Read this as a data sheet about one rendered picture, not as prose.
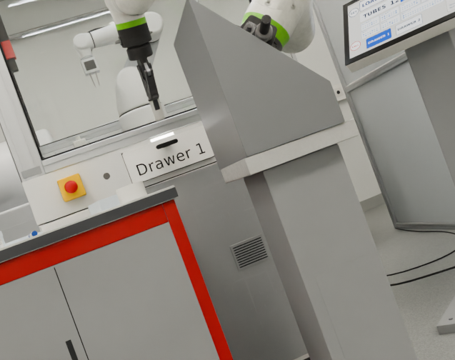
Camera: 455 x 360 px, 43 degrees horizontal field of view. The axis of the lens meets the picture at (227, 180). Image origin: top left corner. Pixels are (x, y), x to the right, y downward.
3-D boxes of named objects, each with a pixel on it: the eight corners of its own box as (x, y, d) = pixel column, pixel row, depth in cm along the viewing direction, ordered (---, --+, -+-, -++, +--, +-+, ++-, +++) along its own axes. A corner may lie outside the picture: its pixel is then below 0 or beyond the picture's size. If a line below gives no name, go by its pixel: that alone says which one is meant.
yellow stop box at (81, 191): (86, 193, 183) (78, 172, 183) (63, 201, 182) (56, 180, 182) (86, 194, 188) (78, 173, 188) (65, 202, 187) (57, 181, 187)
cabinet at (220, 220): (403, 333, 207) (324, 121, 207) (126, 463, 184) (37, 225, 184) (309, 299, 300) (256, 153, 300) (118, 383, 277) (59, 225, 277)
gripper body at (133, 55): (123, 48, 179) (132, 77, 182) (128, 49, 171) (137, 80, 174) (146, 41, 180) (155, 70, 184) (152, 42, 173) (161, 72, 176)
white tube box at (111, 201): (130, 203, 166) (125, 191, 166) (102, 213, 162) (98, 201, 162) (118, 208, 177) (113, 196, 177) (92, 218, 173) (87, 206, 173)
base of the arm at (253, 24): (285, 43, 127) (297, 20, 128) (224, 12, 128) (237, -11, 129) (273, 81, 153) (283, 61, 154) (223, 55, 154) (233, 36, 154)
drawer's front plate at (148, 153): (215, 155, 196) (203, 124, 196) (133, 184, 190) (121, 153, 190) (214, 156, 198) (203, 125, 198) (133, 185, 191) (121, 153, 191)
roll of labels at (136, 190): (118, 206, 141) (112, 191, 141) (123, 204, 148) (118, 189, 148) (145, 196, 141) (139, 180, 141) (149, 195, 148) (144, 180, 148)
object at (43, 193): (321, 123, 207) (307, 84, 207) (37, 225, 184) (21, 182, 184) (253, 154, 300) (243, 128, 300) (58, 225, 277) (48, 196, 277)
